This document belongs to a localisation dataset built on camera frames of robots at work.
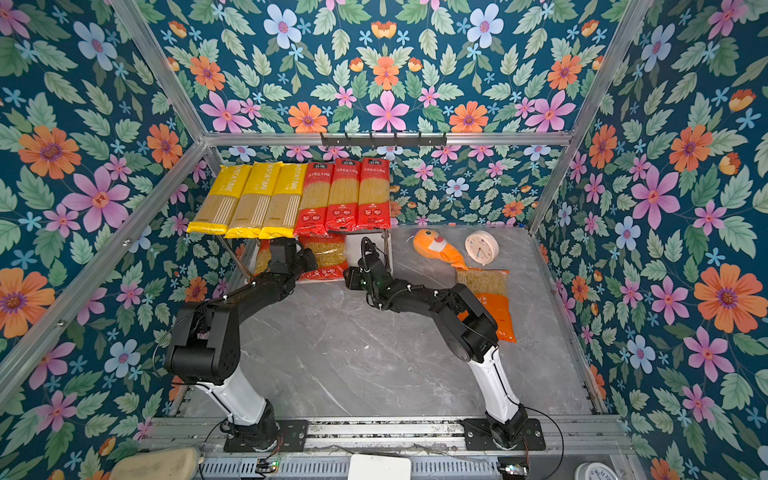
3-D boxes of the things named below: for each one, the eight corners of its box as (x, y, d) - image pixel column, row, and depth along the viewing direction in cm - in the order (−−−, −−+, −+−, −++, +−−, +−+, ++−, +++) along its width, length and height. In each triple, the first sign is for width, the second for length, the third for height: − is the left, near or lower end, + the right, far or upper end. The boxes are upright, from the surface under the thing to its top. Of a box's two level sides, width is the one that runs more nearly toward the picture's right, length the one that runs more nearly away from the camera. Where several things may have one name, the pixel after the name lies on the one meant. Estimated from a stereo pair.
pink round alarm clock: (462, 254, 113) (466, 234, 104) (469, 246, 116) (474, 225, 107) (489, 269, 108) (496, 249, 100) (496, 260, 111) (503, 240, 102)
